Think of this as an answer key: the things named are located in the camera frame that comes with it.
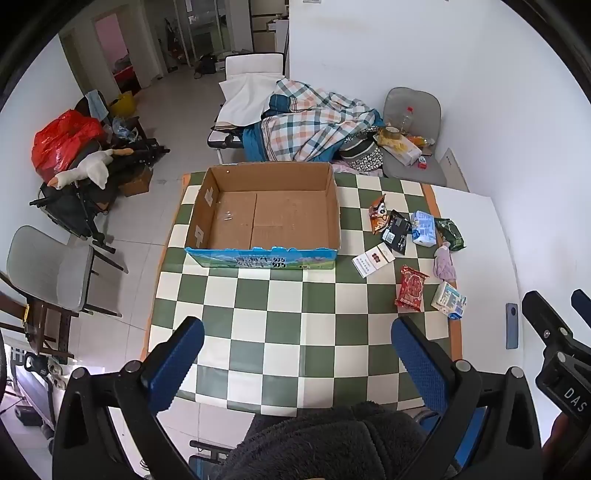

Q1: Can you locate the grey padded chair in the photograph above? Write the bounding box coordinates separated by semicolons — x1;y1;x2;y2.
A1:
6;225;128;320

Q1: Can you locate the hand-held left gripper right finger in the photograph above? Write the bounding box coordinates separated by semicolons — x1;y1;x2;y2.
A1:
390;315;543;480

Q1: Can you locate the red snack packet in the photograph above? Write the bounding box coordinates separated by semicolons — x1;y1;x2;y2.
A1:
394;265;430;311

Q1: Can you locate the white blue carton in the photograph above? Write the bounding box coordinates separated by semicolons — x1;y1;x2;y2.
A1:
431;281;467;320

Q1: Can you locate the black folded stroller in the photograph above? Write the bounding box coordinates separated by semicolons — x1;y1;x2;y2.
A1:
29;137;171;274

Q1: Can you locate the green snack packet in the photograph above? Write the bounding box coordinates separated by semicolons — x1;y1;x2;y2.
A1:
434;218;467;253

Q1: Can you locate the red plastic bag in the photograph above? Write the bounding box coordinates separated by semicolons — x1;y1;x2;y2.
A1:
31;109;106;184

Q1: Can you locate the light blue towel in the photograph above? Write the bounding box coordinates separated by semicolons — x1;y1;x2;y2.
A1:
85;90;110;119

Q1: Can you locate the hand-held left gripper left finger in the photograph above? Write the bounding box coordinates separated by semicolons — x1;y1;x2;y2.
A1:
53;316;206;480

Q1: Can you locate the black snack packet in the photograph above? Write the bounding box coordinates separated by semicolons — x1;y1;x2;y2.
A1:
381;210;412;256

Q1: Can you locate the grey cushioned chair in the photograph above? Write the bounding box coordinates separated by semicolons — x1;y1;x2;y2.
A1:
382;87;448;188

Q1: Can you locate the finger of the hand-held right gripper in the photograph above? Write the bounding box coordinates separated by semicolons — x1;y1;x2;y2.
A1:
571;289;591;320
522;290;574;352

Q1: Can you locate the black white patterned bag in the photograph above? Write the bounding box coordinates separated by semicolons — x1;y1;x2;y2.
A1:
339;131;385;172

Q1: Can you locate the light blue tissue pack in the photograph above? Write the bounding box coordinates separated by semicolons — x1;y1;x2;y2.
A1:
410;210;437;247

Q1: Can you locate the blue smartphone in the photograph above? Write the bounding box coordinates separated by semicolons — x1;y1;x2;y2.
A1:
505;302;520;350

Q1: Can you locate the white red cigarette pack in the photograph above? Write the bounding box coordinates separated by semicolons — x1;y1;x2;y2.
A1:
352;244;396;279

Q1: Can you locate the white cabinet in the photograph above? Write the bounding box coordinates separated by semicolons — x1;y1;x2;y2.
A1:
274;17;291;77

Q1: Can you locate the wooden rack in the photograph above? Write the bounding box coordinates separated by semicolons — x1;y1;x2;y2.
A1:
0;272;75;366

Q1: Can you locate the orange cartoon snack packet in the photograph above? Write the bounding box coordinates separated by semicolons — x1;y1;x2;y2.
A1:
368;195;389;234

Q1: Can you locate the person's dark fleece clothing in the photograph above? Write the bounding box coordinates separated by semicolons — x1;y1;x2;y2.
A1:
222;401;441;480

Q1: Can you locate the white goose plush toy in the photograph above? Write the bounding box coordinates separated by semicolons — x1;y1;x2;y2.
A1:
48;148;136;191

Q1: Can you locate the plaid blanket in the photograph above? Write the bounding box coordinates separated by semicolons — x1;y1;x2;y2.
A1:
242;78;385;164

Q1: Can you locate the small brown cardboard box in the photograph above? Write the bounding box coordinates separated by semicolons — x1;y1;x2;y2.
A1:
119;166;153;197

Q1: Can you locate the yellow snack bag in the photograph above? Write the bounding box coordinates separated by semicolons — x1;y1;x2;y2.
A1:
379;134;424;165

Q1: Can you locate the grey flat board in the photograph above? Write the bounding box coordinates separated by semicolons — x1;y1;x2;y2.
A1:
438;148;470;193

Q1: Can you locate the folding bed frame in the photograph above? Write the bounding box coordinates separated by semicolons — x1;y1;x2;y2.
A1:
207;124;246;165

